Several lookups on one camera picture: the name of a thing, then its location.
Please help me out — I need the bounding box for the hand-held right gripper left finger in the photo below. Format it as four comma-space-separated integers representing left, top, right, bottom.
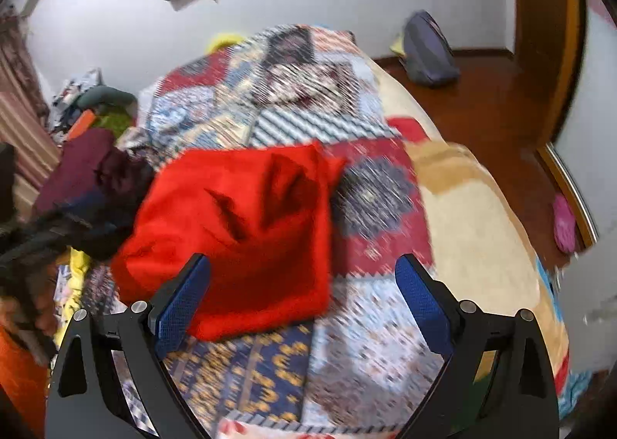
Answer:
44, 253, 216, 439

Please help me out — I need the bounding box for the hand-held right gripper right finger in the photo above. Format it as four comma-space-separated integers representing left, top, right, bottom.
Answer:
394, 253, 561, 439

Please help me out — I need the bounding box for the red garment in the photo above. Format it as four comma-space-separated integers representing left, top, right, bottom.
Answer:
111, 140, 348, 342

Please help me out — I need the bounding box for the dark blue cloth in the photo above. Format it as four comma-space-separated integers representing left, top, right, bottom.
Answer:
48, 188, 145, 262

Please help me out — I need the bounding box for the pink slipper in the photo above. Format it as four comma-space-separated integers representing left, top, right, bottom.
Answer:
552, 193, 578, 252

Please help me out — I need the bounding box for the white cabinet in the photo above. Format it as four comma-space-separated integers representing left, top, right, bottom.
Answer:
559, 227, 617, 372

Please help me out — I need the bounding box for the maroon cloth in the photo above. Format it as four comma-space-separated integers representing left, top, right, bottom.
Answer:
36, 128, 155, 218

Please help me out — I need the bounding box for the orange cloth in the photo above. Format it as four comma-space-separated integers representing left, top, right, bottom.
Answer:
0, 323, 50, 439

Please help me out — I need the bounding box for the lime green cloth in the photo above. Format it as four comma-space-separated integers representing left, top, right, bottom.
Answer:
94, 111, 134, 139

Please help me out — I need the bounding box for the orange item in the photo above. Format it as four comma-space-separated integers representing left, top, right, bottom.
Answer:
67, 110, 95, 141

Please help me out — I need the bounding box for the dark green cushion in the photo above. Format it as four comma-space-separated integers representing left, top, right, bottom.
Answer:
77, 84, 138, 112

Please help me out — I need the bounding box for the patchwork printed blanket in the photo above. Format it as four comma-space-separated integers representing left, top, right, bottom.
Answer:
53, 24, 483, 439

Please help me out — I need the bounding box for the white printed cloth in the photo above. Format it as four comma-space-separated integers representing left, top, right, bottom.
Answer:
51, 68, 104, 132

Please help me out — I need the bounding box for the purple grey backpack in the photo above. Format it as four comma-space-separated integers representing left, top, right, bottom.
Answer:
402, 10, 461, 85

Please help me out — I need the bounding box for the striped curtain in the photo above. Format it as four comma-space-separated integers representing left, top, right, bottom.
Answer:
0, 15, 61, 189

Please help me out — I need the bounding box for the wooden door frame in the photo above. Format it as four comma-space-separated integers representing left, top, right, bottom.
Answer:
506, 0, 598, 247

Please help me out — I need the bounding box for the pink wall poster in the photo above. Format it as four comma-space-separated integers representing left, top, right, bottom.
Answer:
585, 0, 617, 32

